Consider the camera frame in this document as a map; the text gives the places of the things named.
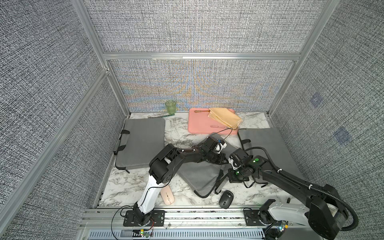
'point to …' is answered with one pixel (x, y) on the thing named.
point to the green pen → (168, 115)
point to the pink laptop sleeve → (199, 123)
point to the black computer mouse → (226, 199)
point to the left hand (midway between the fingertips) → (230, 161)
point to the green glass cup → (171, 107)
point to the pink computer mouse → (167, 195)
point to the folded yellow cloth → (226, 116)
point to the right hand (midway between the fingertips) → (228, 176)
